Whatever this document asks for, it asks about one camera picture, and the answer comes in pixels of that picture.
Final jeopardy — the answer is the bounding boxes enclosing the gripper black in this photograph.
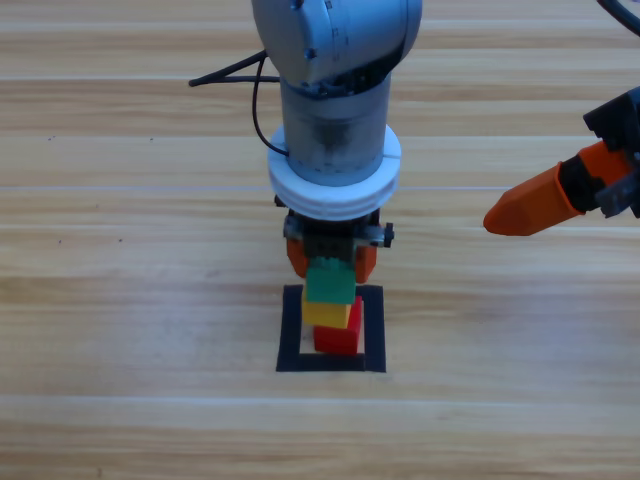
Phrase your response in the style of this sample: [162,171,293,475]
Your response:
[273,194,396,284]
[483,85,640,237]

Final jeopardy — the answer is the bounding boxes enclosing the green cube block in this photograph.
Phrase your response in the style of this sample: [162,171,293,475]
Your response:
[304,257,357,305]

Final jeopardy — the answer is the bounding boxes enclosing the yellow cube block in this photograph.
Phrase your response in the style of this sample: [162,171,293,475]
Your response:
[300,287,354,330]

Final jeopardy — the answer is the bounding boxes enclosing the red cube block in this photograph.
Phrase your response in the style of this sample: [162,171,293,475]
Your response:
[312,295,363,356]

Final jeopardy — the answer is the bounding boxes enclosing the black tape square outline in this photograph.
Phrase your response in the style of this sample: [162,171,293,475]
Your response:
[275,284,388,374]

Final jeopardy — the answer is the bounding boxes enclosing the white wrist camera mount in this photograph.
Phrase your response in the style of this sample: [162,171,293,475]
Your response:
[266,123,403,222]

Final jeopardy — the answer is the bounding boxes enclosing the arm thin wire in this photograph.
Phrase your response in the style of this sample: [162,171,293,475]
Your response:
[251,59,292,157]

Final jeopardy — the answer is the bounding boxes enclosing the arm thick black cable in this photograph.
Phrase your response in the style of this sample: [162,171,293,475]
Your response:
[188,48,282,89]
[593,0,640,41]

